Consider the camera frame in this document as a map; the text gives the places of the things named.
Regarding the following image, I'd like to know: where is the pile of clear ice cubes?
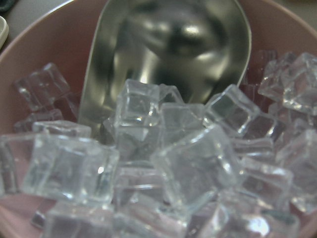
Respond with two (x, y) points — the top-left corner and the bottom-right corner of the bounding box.
(0, 52), (317, 238)

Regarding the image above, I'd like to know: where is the cream rabbit tray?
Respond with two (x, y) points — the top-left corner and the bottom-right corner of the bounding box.
(0, 16), (9, 49)

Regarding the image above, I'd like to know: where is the steel ice scoop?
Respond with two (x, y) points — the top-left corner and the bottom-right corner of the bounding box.
(78, 0), (252, 141)

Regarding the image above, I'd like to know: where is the pink bowl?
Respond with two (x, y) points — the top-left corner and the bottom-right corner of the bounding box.
(0, 0), (317, 238)

